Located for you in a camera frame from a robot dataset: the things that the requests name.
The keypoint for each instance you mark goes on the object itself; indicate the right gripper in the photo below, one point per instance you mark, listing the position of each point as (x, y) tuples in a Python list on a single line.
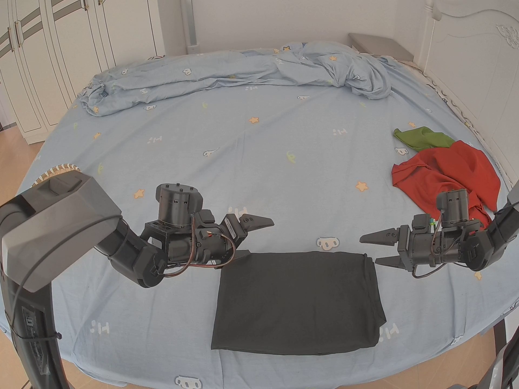
[(419, 249)]

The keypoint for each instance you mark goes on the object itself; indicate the grey vertical wall duct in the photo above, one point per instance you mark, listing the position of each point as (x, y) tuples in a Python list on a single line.
[(188, 10)]

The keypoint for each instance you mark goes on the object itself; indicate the white wardrobe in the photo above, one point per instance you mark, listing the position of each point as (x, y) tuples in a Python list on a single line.
[(73, 55)]

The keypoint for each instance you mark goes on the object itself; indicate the green garment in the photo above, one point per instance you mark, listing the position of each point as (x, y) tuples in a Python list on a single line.
[(425, 138)]

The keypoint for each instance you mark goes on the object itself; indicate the bed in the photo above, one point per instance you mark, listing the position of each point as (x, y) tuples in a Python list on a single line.
[(243, 136)]

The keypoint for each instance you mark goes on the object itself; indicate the grey bedside table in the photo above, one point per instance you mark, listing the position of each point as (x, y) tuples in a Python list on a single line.
[(377, 45)]

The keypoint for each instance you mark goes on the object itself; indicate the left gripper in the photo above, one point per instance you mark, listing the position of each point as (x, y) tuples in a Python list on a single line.
[(215, 245)]

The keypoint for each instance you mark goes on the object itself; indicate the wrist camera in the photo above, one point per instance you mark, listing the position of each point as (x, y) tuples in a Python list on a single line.
[(421, 223), (204, 217)]

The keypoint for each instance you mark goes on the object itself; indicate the red garment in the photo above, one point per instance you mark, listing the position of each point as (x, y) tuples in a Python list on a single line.
[(446, 168)]

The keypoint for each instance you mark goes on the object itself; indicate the black shirt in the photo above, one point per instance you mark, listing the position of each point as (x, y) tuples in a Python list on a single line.
[(296, 302)]

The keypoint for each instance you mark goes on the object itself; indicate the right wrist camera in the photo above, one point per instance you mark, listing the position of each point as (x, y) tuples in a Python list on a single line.
[(421, 223)]

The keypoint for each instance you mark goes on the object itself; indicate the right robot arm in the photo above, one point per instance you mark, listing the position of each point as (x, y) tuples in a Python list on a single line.
[(486, 241)]

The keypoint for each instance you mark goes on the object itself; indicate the pale blue quilt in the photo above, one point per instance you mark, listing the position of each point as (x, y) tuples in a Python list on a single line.
[(182, 79)]

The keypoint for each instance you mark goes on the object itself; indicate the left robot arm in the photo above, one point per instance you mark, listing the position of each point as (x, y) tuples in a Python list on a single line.
[(61, 225)]

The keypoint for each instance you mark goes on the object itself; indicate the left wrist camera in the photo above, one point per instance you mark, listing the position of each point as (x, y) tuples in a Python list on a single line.
[(204, 217)]

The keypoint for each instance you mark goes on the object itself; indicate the round woven basket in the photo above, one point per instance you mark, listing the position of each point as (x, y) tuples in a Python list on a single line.
[(52, 171)]

